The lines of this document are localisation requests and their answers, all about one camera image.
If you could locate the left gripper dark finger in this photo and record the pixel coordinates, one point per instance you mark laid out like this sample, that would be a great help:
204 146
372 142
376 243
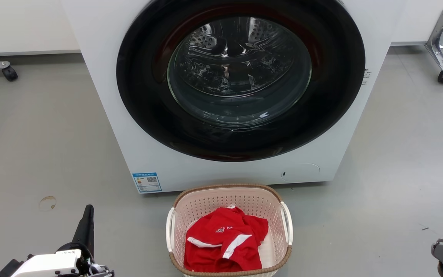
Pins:
85 227

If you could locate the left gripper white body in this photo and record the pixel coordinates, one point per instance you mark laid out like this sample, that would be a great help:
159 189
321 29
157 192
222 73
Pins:
48 264

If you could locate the pink perforated laundry basket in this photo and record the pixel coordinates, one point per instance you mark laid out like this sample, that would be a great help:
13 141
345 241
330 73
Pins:
206 204

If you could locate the blue energy label sticker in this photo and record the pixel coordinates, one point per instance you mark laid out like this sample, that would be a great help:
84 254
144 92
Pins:
147 182

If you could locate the red shirt with white stripes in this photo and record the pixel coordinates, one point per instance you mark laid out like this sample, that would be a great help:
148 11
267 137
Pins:
221 246

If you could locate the black round glass washer door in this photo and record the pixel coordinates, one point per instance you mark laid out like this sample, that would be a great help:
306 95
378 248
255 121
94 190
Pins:
144 96

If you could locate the white front-load washing machine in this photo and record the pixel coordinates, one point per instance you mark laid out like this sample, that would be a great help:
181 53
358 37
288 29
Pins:
102 77

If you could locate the white cloth under shirt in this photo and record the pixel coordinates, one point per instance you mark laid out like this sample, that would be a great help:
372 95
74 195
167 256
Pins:
268 250

